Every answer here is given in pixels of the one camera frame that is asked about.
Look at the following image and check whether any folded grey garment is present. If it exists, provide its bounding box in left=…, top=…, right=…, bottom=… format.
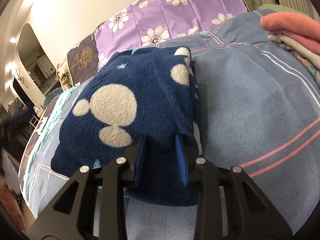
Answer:
left=267, top=34, right=320, bottom=69

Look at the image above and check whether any folded pink garment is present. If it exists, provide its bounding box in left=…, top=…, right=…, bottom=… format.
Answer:
left=260, top=12, right=319, bottom=55

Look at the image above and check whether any navy fleece star garment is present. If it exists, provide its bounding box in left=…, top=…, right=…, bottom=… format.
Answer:
left=50, top=46, right=202, bottom=206

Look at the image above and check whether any green bed sheet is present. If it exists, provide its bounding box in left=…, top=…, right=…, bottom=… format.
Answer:
left=259, top=4, right=305, bottom=15

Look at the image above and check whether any dark brown tree-print pillow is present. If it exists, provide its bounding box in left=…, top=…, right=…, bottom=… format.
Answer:
left=67, top=33, right=99, bottom=85

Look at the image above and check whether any beige cloth beside pillow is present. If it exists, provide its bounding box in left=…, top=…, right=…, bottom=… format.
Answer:
left=56, top=59, right=73, bottom=91

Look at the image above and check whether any folded floral garment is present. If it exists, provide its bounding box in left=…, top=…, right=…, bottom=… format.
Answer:
left=272, top=41, right=320, bottom=87

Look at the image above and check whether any purple floral pillow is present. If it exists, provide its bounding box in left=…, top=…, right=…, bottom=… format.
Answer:
left=95, top=0, right=247, bottom=68

